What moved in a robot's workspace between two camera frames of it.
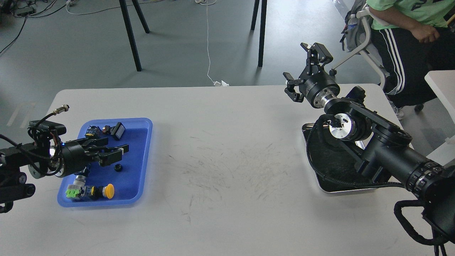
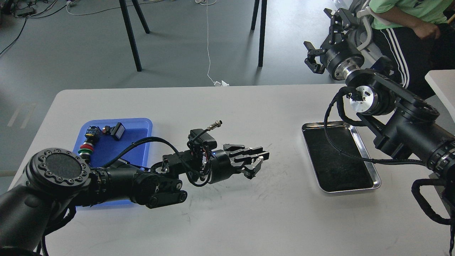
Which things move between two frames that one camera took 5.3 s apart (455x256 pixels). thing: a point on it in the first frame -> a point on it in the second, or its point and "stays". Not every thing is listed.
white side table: [443, 83] stays
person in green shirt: [410, 38] stays
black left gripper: [73, 158] -> [223, 168]
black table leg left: [130, 30] stays
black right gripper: [317, 88] -> [340, 57]
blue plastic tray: [113, 183] stays
